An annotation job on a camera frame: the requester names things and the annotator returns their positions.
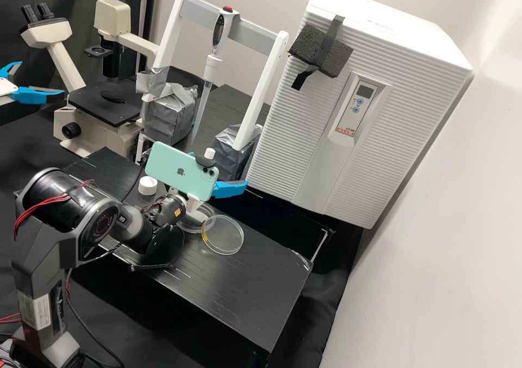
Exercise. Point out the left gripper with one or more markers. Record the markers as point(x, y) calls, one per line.
point(5, 90)

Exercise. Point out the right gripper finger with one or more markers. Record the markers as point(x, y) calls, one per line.
point(230, 188)

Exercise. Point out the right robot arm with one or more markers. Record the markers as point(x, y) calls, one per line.
point(53, 196)

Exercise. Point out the white-capped bottle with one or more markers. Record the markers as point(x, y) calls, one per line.
point(149, 185)

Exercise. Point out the grey taped block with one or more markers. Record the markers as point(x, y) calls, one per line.
point(228, 156)
point(169, 113)

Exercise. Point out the petri dish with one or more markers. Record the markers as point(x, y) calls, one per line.
point(200, 215)

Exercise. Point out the petri dish lid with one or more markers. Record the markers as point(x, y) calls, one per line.
point(224, 245)

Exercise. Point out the incubator door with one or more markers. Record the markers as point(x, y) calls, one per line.
point(293, 139)

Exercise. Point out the cream microscope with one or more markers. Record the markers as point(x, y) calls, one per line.
point(102, 133)

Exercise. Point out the pipette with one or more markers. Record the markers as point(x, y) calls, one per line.
point(213, 64)

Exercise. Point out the white pipette stand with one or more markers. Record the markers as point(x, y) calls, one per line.
point(253, 31)

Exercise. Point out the white incubator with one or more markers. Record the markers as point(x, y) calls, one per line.
point(387, 17)

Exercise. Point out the right wrist camera phone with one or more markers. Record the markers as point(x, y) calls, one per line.
point(179, 172)

